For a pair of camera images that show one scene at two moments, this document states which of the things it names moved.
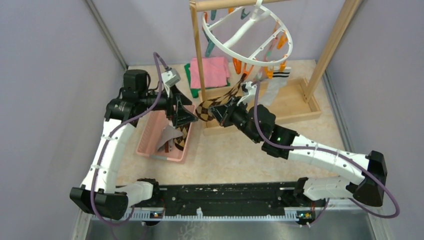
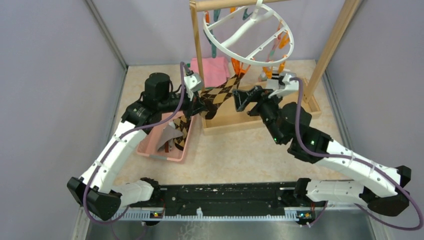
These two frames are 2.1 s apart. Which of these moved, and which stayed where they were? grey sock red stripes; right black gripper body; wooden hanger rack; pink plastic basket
Moved: right black gripper body
Stayed: grey sock red stripes; pink plastic basket; wooden hanger rack
